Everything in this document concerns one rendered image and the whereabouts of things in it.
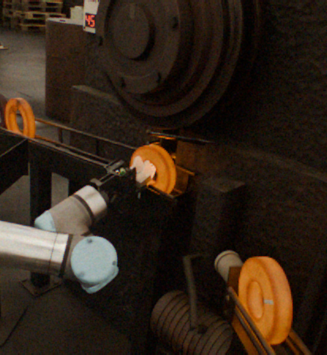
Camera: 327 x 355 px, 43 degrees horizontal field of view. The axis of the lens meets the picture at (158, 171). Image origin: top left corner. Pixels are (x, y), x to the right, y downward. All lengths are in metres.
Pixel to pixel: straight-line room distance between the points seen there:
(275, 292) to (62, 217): 0.50
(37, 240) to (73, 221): 0.16
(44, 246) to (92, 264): 0.10
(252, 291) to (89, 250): 0.32
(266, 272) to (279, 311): 0.07
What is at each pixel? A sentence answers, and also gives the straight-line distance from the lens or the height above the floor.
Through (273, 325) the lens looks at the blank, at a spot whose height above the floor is 0.71.
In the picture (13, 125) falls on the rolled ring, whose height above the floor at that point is 0.65.
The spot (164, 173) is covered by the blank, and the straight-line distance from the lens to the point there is 1.13.
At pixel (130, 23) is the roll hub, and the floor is 1.13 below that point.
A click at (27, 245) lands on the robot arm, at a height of 0.73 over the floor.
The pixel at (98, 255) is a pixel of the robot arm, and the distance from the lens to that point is 0.83.
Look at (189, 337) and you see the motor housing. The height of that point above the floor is 0.50.
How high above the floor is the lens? 1.20
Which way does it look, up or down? 23 degrees down
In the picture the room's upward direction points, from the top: 7 degrees clockwise
